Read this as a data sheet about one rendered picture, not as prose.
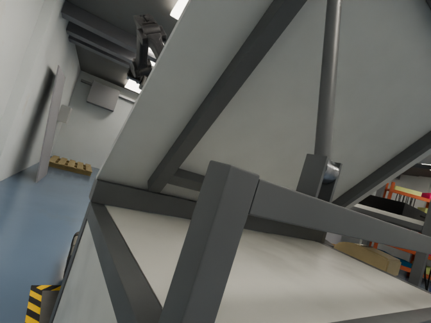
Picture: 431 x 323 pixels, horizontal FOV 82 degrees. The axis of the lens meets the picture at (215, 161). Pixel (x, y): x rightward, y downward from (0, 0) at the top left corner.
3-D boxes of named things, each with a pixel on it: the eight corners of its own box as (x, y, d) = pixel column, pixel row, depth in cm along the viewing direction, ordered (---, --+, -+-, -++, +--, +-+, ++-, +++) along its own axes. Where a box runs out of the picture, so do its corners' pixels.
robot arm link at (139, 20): (152, 4, 108) (129, 7, 105) (164, 31, 107) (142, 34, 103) (146, 65, 149) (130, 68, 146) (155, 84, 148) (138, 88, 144)
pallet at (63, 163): (52, 159, 658) (54, 154, 658) (91, 169, 701) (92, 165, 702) (42, 165, 532) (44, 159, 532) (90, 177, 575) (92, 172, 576)
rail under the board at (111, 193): (88, 197, 75) (95, 177, 75) (312, 238, 139) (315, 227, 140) (90, 202, 70) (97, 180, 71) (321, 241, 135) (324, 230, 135)
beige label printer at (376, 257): (321, 266, 142) (331, 232, 143) (338, 266, 155) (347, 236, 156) (380, 297, 118) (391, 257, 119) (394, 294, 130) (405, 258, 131)
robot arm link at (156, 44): (160, 32, 113) (136, 35, 109) (160, 21, 108) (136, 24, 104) (199, 110, 105) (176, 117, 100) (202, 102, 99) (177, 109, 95)
